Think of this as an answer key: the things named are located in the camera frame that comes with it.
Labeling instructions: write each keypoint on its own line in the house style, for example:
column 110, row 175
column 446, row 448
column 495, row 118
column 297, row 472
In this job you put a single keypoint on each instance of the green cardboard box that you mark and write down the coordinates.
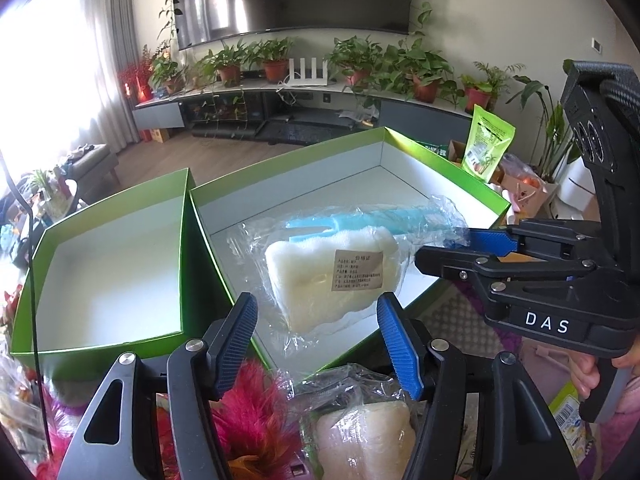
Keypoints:
column 325, row 180

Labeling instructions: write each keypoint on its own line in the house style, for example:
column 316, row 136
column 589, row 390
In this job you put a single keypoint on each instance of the clear bag of small items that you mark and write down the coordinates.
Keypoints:
column 15, row 390

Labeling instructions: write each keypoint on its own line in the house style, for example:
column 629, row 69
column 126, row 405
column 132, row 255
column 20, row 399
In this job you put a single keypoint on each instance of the pink feather duster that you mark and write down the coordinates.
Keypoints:
column 250, row 420

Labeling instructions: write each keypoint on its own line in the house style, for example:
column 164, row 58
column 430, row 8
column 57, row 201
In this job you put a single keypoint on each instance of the open cardboard box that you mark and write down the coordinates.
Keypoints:
column 527, row 187

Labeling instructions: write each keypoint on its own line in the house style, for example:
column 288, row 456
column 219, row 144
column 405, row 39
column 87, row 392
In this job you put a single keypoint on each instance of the green printed packet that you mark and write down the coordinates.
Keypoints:
column 567, row 405

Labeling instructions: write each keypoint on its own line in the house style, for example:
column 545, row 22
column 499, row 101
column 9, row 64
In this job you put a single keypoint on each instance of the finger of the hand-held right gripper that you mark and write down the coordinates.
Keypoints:
column 450, row 262
column 487, row 241

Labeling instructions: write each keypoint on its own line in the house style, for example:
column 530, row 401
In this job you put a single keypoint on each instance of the grey ottoman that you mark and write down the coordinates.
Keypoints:
column 92, row 160

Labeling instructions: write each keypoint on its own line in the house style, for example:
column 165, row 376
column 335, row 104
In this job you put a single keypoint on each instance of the bagged white sponge brush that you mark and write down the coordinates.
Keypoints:
column 320, row 285

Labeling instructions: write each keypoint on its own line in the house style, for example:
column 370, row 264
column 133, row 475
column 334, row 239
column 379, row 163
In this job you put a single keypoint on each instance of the tall broad-leaf floor plant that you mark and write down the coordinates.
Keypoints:
column 542, row 125

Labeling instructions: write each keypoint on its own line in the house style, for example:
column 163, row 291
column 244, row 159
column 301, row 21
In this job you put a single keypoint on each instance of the small orange carton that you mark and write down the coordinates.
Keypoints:
column 159, row 135

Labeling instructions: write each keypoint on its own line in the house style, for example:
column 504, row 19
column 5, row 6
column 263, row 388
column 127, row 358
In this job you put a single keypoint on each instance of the red flower arrangement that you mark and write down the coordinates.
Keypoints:
column 134, row 75

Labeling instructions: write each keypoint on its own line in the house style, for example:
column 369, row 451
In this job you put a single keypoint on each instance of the purple grey patterned mat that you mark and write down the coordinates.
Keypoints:
column 450, row 310

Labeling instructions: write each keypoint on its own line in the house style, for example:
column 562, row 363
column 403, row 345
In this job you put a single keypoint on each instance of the bagged beige sponge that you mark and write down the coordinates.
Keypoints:
column 360, row 435

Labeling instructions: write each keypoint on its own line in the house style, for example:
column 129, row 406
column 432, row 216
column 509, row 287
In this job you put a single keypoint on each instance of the left green box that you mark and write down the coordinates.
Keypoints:
column 115, row 280

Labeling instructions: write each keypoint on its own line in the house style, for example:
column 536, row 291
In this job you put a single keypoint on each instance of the white robot vacuum dock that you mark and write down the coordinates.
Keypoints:
column 575, row 185

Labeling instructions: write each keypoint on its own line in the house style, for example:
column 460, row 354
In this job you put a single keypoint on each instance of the person's right hand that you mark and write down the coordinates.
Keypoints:
column 584, row 377

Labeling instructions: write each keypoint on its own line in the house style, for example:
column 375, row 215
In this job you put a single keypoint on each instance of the potted green plant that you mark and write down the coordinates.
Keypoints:
column 275, row 60
column 227, row 65
column 425, row 80
column 355, row 67
column 165, row 72
column 477, row 92

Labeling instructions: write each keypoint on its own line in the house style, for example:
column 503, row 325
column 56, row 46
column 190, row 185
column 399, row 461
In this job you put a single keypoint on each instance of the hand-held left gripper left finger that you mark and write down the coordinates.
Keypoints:
column 235, row 345

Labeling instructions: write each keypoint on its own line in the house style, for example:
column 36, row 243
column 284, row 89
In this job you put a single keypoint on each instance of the small grass plant in glass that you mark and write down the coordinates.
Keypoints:
column 40, row 180

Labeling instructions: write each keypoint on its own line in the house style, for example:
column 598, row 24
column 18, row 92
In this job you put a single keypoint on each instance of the white router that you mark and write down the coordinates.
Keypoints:
column 307, row 72

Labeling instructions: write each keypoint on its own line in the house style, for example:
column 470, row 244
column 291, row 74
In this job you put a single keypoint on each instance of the person's right forearm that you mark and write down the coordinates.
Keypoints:
column 625, row 435

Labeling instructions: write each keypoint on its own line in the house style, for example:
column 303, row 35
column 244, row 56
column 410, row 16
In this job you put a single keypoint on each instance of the hanging green vine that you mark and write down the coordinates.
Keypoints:
column 420, row 10
column 167, row 5

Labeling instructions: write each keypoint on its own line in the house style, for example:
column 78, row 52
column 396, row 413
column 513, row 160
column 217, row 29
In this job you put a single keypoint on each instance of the grey curtain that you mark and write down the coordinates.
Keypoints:
column 125, row 35

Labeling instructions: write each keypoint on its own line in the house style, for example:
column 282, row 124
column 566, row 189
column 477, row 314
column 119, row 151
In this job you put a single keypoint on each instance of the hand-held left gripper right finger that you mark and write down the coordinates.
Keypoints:
column 400, row 345

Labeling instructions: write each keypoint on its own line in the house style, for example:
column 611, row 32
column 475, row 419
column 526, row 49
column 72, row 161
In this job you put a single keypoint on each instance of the cluttered coffee table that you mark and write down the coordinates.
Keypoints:
column 30, row 220

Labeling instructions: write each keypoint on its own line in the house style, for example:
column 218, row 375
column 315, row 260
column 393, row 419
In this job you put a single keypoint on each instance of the green standing snack bag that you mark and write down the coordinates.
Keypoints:
column 487, row 142

